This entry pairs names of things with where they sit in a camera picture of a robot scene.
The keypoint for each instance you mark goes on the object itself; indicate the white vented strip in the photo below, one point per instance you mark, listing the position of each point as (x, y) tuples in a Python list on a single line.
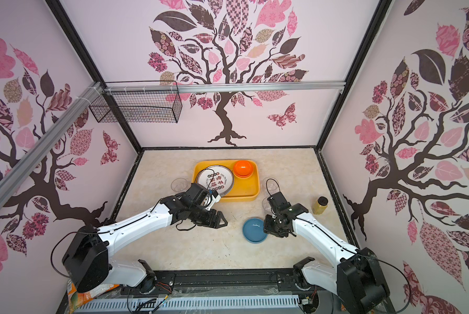
[(213, 304)]

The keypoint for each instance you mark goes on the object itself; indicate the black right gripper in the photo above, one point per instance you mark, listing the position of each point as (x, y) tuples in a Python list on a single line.
[(268, 228)]

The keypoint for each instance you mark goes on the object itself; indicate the clear plastic cup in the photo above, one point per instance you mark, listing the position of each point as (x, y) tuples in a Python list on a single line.
[(267, 206), (180, 185), (270, 185)]

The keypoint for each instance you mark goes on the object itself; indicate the orange snack packet left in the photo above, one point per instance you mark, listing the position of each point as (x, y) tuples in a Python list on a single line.
[(77, 299)]

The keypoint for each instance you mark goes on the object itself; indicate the yellow plastic bin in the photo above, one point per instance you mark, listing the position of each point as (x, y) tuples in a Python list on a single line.
[(243, 189)]

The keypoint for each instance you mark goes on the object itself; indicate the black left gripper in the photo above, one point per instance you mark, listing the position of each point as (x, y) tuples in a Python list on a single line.
[(212, 222)]

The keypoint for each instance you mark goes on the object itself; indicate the blue grey bowl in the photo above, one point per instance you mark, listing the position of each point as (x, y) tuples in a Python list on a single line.
[(253, 232)]

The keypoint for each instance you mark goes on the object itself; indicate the orange bowl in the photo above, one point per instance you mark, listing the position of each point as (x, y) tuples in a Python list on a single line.
[(243, 169)]

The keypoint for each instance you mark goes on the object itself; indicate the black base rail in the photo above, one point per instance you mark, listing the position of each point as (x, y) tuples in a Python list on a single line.
[(281, 279)]

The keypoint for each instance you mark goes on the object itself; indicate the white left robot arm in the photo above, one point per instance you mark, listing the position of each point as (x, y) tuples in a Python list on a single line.
[(90, 262)]

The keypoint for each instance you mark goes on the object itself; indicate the yellow bottle right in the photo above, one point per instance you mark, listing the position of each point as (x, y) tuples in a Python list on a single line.
[(320, 205)]

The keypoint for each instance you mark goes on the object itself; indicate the black wire basket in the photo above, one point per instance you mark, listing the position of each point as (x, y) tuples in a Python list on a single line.
[(138, 102)]

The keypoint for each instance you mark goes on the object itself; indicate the aluminium rail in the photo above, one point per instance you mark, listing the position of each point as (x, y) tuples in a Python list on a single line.
[(27, 164), (239, 87)]

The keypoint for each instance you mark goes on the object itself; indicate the aluminium rail left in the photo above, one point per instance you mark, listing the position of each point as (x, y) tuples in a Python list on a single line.
[(27, 164)]

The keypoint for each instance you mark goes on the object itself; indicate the aluminium rail back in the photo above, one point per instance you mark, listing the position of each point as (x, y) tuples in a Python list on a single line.
[(239, 87)]

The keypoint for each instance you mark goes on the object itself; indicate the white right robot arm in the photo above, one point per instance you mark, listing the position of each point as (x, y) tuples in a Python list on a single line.
[(355, 275)]

